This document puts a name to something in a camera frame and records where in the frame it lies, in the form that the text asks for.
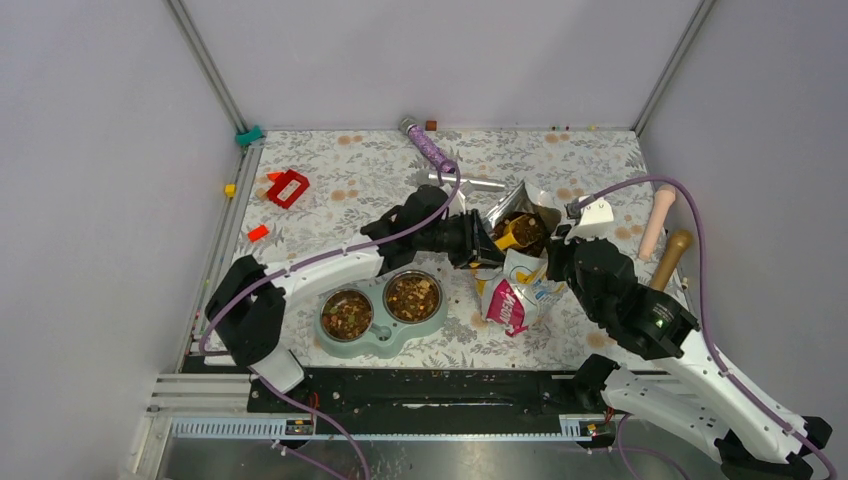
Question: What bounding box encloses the gold microphone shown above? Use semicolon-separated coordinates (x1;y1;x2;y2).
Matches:
649;229;694;291

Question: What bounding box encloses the pink microphone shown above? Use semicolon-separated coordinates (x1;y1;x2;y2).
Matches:
638;184;677;261

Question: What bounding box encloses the yellow plastic scoop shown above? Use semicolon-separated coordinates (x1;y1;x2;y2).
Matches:
495;214;535;250

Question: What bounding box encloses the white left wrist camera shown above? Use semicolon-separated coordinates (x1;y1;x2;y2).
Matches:
447;181;476;216

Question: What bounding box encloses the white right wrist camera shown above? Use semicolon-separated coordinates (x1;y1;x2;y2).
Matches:
565;196;615;241

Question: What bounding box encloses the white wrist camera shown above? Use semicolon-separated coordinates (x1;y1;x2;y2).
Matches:
447;181;476;216
565;196;615;241

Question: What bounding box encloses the teal corner clip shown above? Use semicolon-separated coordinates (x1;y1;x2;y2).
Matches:
235;125;265;148

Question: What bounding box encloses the pet food bag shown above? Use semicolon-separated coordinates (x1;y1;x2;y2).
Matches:
472;181;565;337

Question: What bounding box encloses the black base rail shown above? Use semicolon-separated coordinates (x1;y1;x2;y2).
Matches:
247;367;616;436

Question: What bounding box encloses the small orange-red block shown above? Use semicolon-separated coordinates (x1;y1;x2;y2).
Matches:
247;224;270;243

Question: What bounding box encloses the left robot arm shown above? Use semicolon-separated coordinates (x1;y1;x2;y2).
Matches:
198;186;505;411

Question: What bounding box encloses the red plastic block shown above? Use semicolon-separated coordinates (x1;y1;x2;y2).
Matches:
267;169;310;210

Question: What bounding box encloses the floral table mat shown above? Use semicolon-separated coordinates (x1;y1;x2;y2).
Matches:
227;130;647;371

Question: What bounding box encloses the silver metal microphone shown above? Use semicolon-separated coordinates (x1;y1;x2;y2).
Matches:
418;171;507;192

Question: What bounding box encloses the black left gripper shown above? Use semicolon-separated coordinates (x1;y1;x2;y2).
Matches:
416;210;508;271

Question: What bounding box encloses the green double pet bowl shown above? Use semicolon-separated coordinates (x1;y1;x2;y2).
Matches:
314;270;448;359

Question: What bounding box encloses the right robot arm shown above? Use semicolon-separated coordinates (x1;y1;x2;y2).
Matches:
546;238;832;479

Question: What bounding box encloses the purple glitter microphone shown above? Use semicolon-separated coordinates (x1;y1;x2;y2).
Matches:
399;117;456;173

